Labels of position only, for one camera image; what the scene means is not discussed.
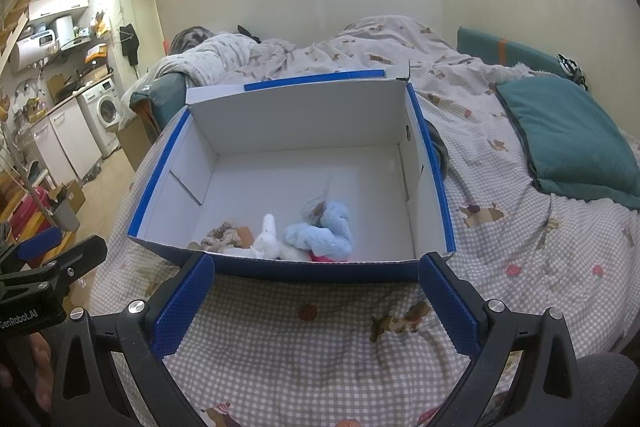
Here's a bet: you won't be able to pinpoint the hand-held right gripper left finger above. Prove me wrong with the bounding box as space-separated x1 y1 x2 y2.
50 253 216 427

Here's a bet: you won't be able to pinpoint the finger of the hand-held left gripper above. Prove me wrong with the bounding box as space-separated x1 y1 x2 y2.
44 234 109 299
17 227 63 262

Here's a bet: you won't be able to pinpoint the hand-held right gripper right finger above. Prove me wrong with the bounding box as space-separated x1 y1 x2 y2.
419 252 589 427

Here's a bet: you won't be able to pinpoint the white soft toy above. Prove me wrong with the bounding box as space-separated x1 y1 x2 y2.
222 213 313 262

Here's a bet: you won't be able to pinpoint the light blue fuzzy sock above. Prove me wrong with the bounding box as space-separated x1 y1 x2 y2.
284 199 355 262

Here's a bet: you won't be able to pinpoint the clear plastic wrapper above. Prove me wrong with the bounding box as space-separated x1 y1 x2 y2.
300 187 333 225

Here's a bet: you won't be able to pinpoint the blue and white cardboard box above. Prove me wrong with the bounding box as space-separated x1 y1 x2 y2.
127 69 457 284

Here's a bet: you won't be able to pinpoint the person's left hand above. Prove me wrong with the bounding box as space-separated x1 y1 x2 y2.
25 334 56 410

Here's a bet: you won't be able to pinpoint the grey bin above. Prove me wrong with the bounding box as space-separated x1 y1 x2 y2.
51 197 82 233

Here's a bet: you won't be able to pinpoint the cardboard box with papers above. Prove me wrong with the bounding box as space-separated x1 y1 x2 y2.
49 179 87 214

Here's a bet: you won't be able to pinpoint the checked printed blanket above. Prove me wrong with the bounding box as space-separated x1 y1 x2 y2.
92 14 640 427

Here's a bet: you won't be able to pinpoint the white kitchen cabinets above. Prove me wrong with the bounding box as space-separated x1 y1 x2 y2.
31 99 106 180

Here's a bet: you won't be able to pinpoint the brown cardboard sheet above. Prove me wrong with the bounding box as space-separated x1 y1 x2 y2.
116 122 157 172

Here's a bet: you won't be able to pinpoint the white washing machine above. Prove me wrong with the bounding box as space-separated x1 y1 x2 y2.
80 79 123 142

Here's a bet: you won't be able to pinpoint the person's grey trouser leg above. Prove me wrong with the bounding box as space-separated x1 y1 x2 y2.
575 352 640 427

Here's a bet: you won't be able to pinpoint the white water heater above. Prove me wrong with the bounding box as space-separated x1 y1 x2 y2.
9 29 58 74

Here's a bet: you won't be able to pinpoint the teal pillow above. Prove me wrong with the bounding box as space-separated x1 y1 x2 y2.
495 77 640 210

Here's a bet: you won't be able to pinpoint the black hanging jacket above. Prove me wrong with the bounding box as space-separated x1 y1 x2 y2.
119 23 140 68

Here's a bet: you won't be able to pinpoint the wooden stairs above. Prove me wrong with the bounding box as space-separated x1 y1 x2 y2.
0 0 32 62

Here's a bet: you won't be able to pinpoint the grey striped cloth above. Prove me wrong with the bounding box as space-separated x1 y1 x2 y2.
167 26 211 55

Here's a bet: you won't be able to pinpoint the teal orange-striped cushion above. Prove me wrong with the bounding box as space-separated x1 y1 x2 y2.
456 26 576 80

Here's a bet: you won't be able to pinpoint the black and white cloth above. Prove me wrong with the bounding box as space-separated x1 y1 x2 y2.
557 53 588 90

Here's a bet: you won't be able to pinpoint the white wall cabinet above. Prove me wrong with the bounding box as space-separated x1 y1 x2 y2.
27 0 91 22

